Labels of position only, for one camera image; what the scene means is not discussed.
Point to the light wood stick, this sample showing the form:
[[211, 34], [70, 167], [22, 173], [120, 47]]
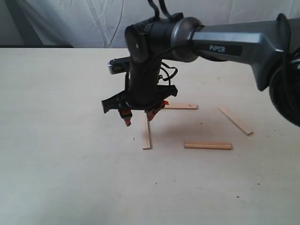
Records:
[[147, 140], [235, 120], [181, 107], [208, 145]]

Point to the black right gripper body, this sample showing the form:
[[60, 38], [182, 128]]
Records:
[[142, 91]]

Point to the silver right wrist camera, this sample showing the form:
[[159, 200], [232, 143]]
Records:
[[119, 65]]

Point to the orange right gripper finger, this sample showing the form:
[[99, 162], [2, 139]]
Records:
[[150, 114], [126, 115]]

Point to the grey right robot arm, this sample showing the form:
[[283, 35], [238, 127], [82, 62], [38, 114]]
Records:
[[270, 48]]

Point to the white backdrop cloth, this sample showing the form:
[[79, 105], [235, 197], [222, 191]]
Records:
[[101, 23]]

